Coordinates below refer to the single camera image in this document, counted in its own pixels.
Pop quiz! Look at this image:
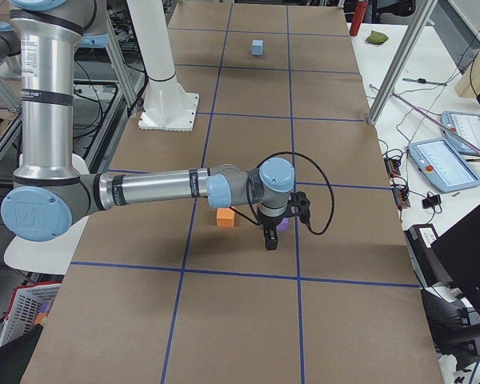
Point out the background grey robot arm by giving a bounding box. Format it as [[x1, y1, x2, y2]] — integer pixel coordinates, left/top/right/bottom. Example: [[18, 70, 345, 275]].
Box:
[[0, 22, 22, 78]]

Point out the orange black electronics board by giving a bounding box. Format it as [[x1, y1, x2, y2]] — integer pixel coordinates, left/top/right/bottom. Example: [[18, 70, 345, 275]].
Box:
[[383, 156, 410, 210]]

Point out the aluminium frame post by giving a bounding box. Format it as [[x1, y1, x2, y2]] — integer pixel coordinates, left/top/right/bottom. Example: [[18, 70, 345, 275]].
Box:
[[367, 0, 438, 126]]

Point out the orange foam block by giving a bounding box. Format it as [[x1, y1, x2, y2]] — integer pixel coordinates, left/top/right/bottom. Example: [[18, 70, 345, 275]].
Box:
[[216, 208, 235, 228]]

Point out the blue teach pendant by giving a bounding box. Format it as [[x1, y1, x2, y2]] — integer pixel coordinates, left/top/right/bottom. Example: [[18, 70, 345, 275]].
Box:
[[441, 111, 480, 149], [408, 138, 480, 193]]

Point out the purple foam block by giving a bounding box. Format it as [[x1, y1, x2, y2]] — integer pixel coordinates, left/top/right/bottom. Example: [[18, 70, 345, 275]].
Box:
[[277, 218, 290, 231]]

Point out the green bean bag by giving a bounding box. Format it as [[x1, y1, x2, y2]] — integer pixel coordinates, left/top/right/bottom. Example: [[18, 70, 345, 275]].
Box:
[[365, 30, 389, 46]]

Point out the green handled grabber stick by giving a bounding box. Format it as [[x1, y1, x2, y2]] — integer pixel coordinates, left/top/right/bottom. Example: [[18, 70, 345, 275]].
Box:
[[391, 92, 480, 157]]

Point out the black laptop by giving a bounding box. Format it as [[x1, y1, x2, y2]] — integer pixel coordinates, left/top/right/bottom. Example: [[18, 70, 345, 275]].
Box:
[[432, 204, 480, 310]]

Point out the black camera cable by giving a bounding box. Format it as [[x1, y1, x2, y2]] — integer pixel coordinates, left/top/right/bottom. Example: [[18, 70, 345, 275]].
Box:
[[228, 150, 336, 235]]

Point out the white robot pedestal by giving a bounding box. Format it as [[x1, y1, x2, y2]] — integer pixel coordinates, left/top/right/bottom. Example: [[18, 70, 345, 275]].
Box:
[[127, 0, 199, 131]]

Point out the red bottle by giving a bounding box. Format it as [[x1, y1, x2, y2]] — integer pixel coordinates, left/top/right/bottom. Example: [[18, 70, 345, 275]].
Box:
[[349, 0, 368, 37]]

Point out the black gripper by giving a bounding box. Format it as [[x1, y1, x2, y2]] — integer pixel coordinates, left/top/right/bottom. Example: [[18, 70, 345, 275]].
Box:
[[257, 208, 282, 250]]

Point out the far blue teach pendant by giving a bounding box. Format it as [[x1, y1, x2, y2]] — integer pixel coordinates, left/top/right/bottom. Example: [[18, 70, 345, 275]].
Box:
[[441, 111, 480, 149]]

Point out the white perforated basket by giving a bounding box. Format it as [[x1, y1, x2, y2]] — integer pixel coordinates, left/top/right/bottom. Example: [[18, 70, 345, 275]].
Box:
[[0, 282, 61, 347]]

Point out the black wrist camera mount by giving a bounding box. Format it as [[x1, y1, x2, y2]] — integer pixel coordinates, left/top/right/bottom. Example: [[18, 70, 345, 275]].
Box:
[[286, 191, 311, 226]]

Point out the light blue foam block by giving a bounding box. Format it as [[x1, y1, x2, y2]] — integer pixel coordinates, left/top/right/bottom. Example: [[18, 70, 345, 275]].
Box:
[[251, 39, 264, 57]]

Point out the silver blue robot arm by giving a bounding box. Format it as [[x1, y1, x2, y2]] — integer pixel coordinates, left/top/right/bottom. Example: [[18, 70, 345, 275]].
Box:
[[1, 1, 294, 250]]

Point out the near blue teach pendant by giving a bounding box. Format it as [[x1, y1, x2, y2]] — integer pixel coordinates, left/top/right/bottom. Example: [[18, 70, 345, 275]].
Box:
[[408, 138, 480, 193]]

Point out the white plastic chair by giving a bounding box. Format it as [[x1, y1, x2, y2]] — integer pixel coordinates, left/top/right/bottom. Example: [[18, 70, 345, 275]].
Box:
[[3, 154, 90, 276]]

